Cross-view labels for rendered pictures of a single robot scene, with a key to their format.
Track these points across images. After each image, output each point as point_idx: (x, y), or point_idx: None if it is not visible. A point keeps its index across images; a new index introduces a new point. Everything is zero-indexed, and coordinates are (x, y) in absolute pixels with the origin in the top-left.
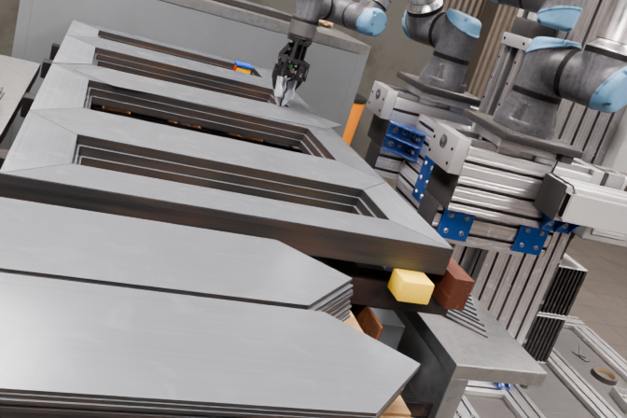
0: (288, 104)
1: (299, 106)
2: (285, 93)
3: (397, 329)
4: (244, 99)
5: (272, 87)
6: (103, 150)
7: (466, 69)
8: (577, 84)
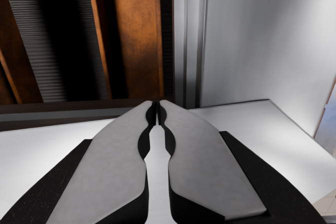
0: (214, 51)
1: (282, 30)
2: (166, 149)
3: None
4: (1, 152)
5: (84, 140)
6: None
7: None
8: None
